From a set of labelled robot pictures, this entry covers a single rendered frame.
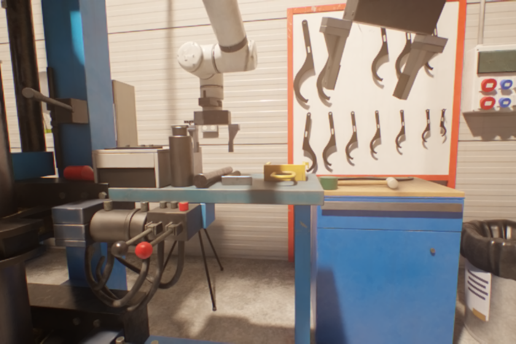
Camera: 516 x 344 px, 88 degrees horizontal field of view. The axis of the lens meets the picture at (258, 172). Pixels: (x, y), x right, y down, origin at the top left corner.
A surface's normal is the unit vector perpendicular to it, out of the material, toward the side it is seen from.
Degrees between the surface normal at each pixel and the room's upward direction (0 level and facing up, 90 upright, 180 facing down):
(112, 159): 90
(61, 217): 90
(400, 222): 90
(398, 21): 114
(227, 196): 90
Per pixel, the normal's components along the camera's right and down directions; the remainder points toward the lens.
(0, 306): 0.90, 0.04
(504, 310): -0.77, 0.14
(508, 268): -0.40, 0.32
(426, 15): 0.09, 0.50
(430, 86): -0.14, 0.11
